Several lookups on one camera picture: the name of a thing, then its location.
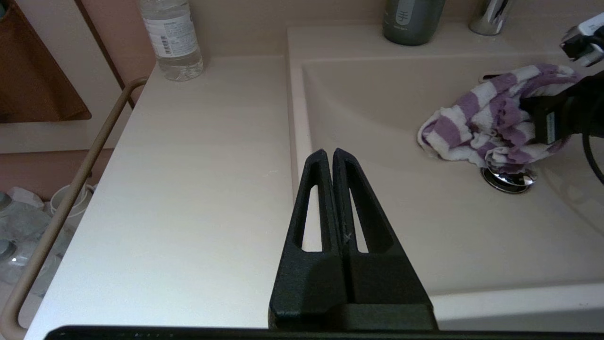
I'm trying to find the brown wooden panel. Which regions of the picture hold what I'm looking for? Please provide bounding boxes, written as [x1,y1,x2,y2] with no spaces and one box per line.
[0,0,92,124]

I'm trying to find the beige towel bar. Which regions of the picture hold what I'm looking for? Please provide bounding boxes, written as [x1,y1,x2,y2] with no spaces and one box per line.
[0,77,149,340]

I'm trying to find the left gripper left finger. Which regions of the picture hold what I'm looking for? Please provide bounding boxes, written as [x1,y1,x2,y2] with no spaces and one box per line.
[268,149,348,330]

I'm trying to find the black cable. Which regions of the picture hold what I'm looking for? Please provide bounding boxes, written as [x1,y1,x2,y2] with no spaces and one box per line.
[582,132,604,186]

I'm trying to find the purple white striped towel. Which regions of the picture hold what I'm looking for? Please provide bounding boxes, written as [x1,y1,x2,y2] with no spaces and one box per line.
[417,64,585,174]

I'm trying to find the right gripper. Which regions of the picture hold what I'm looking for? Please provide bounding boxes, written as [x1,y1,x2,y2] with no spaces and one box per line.
[520,71,604,146]

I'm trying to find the beige sink basin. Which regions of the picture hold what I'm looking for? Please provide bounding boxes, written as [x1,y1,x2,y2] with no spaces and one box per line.
[286,23,604,332]

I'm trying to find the dark grey bottle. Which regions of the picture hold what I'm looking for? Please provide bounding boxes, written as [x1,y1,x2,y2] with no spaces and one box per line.
[382,0,446,46]

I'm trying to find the chrome faucet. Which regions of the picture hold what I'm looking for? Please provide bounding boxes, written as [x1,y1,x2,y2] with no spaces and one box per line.
[469,0,513,36]

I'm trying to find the clear plastic water bottle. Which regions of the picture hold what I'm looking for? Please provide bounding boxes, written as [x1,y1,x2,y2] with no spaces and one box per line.
[137,0,205,82]

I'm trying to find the white round container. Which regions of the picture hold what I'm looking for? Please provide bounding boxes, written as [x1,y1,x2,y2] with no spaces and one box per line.
[50,183,96,219]

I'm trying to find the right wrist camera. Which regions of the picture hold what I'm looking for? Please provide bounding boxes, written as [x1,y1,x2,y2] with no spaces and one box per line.
[560,13,604,68]

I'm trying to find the chrome sink drain stopper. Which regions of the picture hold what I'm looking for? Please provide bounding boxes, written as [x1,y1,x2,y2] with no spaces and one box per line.
[481,166,537,195]

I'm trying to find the clear plastic bag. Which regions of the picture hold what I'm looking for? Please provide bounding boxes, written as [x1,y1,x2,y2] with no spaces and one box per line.
[0,186,71,298]

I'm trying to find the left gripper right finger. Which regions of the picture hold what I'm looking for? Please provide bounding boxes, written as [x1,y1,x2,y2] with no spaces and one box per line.
[332,147,437,330]

